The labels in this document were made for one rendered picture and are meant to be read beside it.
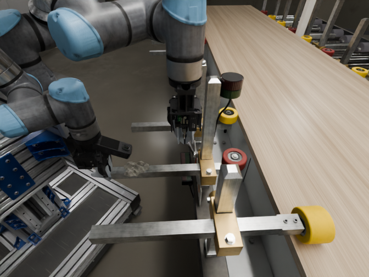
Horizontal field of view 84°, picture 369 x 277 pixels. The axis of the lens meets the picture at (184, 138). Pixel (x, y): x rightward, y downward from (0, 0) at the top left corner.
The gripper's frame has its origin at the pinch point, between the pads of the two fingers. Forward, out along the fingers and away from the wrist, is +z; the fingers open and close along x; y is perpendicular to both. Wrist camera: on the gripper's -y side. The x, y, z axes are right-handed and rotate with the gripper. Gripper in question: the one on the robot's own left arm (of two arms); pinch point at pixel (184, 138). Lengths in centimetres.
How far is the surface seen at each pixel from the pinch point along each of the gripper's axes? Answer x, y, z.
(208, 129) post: 7.4, -3.6, -0.1
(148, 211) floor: -25, -32, 101
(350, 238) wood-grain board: 38.1, 25.8, 10.5
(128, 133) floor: -52, -121, 101
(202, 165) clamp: 6.3, -1.1, 13.5
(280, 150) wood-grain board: 33.1, -3.6, 10.5
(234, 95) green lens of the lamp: 13.1, -2.4, -12.1
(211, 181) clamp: 8.6, 3.6, 16.1
